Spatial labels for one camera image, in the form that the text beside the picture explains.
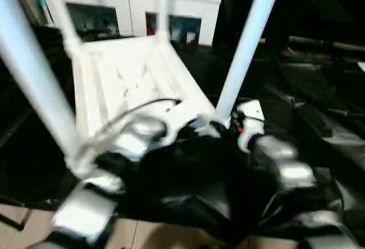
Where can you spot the white plastic table leg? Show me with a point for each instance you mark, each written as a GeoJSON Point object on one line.
{"type": "Point", "coordinates": [34, 72]}
{"type": "Point", "coordinates": [248, 38]}
{"type": "Point", "coordinates": [163, 7]}
{"type": "Point", "coordinates": [60, 12]}

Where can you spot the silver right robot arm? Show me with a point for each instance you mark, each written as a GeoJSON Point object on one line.
{"type": "Point", "coordinates": [291, 175]}

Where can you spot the black metal table frame leg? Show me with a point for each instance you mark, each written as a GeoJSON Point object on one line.
{"type": "Point", "coordinates": [16, 220]}

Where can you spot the white glass-door cabinet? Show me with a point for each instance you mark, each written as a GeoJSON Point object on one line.
{"type": "Point", "coordinates": [137, 1]}

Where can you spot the black metal rail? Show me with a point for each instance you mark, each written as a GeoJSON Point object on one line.
{"type": "Point", "coordinates": [325, 44]}

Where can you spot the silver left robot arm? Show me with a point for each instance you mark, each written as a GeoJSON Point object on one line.
{"type": "Point", "coordinates": [108, 175]}

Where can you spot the white plastic table top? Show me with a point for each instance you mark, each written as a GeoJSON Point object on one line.
{"type": "Point", "coordinates": [131, 72]}

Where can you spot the black mat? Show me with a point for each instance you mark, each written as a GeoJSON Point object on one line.
{"type": "Point", "coordinates": [194, 175]}

